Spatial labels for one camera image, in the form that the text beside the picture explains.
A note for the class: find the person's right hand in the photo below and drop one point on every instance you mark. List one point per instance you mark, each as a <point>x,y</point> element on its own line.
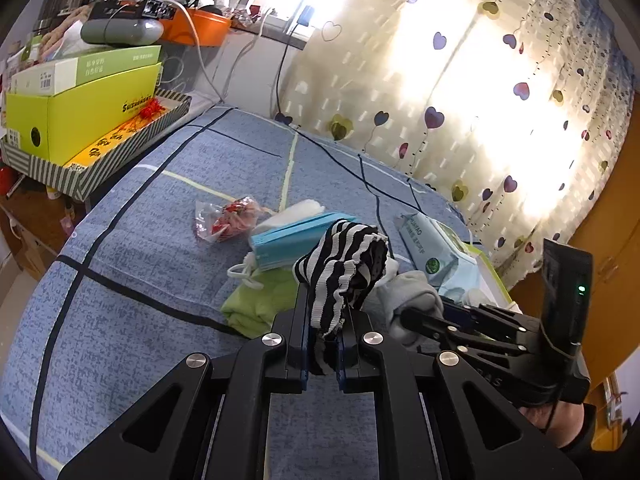
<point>562,422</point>

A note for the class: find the black white striped sock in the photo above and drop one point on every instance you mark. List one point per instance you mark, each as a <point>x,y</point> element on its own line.
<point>347,263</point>

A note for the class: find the blue face mask stack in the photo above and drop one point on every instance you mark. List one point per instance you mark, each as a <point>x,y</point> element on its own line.
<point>284,245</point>

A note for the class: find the green white flat box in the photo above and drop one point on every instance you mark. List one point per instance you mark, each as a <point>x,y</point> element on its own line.
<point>54,77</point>

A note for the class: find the grey sock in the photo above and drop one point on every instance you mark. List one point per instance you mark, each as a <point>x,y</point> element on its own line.
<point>405,291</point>

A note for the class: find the green-rimmed white box tray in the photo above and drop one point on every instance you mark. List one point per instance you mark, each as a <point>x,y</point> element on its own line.
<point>490,283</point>

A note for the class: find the green cloth item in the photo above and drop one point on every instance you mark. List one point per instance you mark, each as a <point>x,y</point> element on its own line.
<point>251,311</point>

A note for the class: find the white cloth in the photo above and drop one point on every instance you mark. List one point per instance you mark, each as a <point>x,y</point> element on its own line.
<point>300,211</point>

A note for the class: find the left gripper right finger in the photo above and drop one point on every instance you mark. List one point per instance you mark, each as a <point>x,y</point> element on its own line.
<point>437,418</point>

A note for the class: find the heart pattern curtain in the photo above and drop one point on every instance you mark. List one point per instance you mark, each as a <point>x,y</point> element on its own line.
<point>513,110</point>

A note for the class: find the clear bag red candies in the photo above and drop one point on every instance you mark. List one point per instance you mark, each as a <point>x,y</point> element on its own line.
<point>218,223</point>

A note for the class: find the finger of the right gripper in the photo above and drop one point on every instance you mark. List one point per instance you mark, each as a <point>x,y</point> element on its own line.
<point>451,336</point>
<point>475,318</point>

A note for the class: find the wooden wardrobe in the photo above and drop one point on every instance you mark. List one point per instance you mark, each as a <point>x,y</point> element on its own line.
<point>611,234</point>

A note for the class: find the grey glasses case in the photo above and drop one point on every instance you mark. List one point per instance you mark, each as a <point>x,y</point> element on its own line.
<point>122,32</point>

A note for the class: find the yellow-green cardboard box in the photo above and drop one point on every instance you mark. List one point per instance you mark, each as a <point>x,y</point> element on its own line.
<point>56,128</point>

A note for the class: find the orange plastic basket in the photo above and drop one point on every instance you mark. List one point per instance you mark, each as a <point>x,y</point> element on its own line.
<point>211,29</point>

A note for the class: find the wet wipes pack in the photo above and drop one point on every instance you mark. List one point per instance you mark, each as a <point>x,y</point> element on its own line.
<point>452,267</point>

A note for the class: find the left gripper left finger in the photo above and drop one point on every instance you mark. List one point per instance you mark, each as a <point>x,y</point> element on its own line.
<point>206,418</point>

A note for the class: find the striped tray box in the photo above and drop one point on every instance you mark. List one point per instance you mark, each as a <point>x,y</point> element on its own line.
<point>86,171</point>

